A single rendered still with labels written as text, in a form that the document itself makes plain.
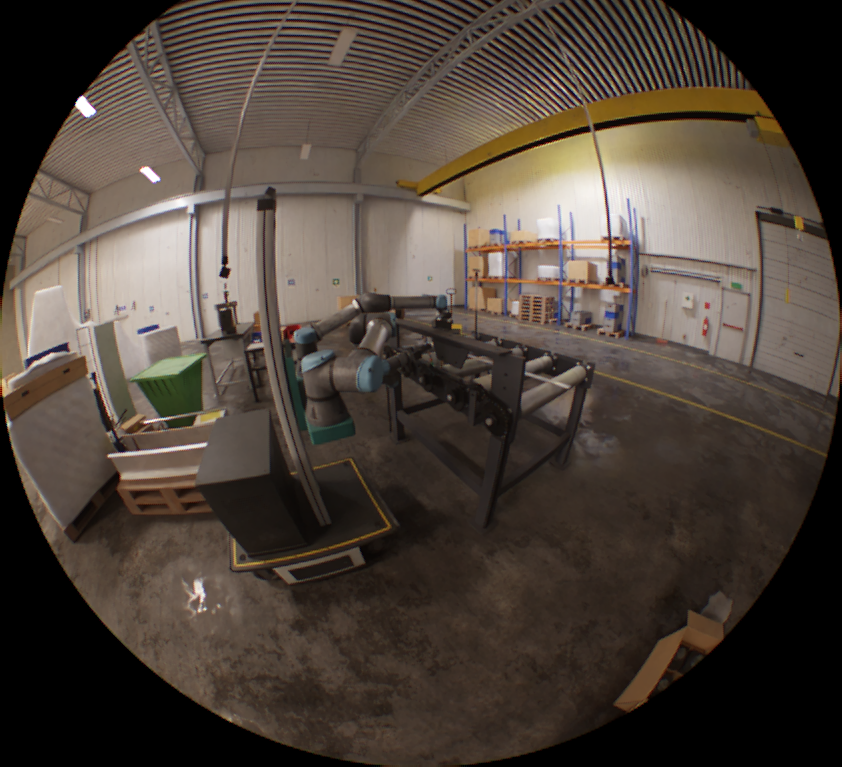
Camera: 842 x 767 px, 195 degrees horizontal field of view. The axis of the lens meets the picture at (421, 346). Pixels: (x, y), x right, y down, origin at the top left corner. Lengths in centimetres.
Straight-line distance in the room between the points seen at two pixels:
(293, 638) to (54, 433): 240
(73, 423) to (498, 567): 345
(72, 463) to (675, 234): 1281
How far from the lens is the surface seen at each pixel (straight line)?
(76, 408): 303
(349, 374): 74
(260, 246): 89
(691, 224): 1018
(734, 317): 1000
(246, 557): 147
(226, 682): 176
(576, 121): 803
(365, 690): 148
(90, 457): 313
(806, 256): 1136
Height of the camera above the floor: 145
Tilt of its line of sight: 15 degrees down
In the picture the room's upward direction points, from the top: 1 degrees counter-clockwise
